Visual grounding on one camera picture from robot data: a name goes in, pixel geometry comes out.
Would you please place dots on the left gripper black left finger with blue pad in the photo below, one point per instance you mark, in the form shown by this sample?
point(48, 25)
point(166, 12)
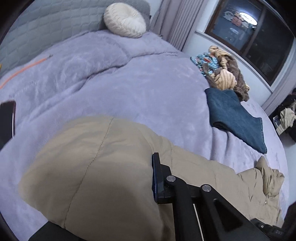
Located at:
point(53, 232)

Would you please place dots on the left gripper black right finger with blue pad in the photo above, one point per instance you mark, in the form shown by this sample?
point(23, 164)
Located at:
point(200, 213)

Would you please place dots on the beige puffer jacket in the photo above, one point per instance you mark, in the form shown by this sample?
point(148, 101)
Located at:
point(94, 179)

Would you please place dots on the brown striped clothes pile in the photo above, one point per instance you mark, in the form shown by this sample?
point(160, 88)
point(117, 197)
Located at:
point(228, 76)

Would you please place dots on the folded blue jeans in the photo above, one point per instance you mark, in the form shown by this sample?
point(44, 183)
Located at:
point(227, 113)

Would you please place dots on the cream striped hanging garment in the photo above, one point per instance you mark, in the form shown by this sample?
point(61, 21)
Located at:
point(287, 117)

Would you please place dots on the black smartphone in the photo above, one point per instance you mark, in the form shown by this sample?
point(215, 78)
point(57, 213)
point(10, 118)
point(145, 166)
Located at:
point(7, 124)

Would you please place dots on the black coat on rack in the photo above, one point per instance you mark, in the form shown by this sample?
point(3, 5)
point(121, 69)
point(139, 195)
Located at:
point(289, 102)

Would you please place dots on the grey right curtain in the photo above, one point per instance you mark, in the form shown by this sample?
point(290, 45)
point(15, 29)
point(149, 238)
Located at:
point(283, 84)

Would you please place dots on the grey curtain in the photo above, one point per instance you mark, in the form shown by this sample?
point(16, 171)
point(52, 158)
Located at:
point(283, 84)
point(176, 21)

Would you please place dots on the lavender fleece blanket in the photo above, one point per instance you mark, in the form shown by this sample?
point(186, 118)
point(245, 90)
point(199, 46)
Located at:
point(163, 90)

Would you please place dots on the blue patterned garment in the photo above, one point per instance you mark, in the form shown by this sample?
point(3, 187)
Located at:
point(206, 62)

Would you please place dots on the dark framed window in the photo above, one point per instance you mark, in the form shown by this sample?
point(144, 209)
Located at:
point(254, 32)

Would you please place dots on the grey left curtain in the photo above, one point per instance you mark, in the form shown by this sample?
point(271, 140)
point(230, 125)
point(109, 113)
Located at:
point(176, 21)

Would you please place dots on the grey quilted headboard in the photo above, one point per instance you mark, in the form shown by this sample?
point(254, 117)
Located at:
point(51, 37)

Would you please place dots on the round cream pleated cushion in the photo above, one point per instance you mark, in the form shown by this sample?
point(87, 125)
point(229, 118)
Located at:
point(124, 20)

